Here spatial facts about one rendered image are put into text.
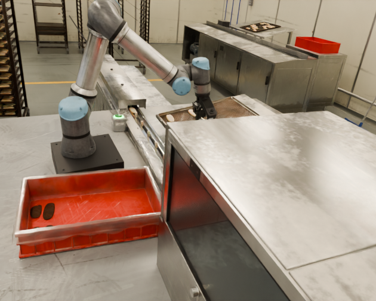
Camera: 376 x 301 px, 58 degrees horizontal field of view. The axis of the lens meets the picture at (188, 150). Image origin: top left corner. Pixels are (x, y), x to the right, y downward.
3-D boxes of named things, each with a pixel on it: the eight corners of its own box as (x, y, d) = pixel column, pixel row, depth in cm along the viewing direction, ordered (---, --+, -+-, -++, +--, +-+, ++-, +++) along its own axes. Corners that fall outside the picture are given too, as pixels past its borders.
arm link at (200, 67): (189, 57, 153) (207, 55, 153) (191, 80, 158) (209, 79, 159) (191, 62, 146) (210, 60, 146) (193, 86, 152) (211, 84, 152)
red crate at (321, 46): (293, 45, 488) (295, 36, 482) (311, 45, 503) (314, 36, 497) (319, 53, 448) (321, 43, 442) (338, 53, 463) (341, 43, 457)
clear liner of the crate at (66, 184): (24, 197, 130) (20, 175, 125) (148, 184, 145) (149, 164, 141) (14, 261, 102) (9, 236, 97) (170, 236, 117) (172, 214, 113)
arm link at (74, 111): (58, 136, 142) (54, 106, 135) (65, 122, 153) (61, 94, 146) (88, 137, 143) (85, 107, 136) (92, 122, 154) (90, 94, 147)
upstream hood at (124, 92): (91, 63, 313) (90, 53, 309) (110, 62, 320) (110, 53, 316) (118, 111, 212) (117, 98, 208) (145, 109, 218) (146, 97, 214)
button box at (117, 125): (110, 132, 198) (110, 114, 193) (124, 131, 201) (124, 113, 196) (113, 138, 191) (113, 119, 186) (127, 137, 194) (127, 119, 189)
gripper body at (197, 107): (206, 110, 169) (205, 86, 163) (213, 116, 162) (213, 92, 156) (192, 113, 167) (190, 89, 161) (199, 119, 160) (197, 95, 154)
